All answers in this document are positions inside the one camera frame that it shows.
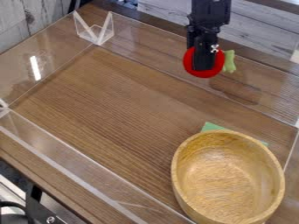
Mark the green cloth piece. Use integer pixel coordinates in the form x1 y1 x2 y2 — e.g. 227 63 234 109
200 121 270 147

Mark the black metal table mount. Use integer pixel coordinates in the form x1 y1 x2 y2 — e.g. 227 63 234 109
26 185 67 224

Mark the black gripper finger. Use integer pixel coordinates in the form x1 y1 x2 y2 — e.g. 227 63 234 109
192 31 219 71
186 25 196 49

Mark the black cable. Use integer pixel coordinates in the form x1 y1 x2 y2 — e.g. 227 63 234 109
0 200 28 218

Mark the red plush tomato toy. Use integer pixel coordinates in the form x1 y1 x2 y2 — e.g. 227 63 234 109
182 47 238 79

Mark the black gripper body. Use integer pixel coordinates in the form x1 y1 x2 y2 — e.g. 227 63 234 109
187 0 231 34

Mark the clear acrylic corner bracket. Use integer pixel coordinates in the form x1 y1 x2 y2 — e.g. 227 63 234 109
72 11 115 46

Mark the wooden oval bowl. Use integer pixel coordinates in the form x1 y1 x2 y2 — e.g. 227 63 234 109
171 129 286 224

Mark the clear acrylic tray wall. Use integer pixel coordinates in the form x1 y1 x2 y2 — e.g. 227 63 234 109
0 6 299 224

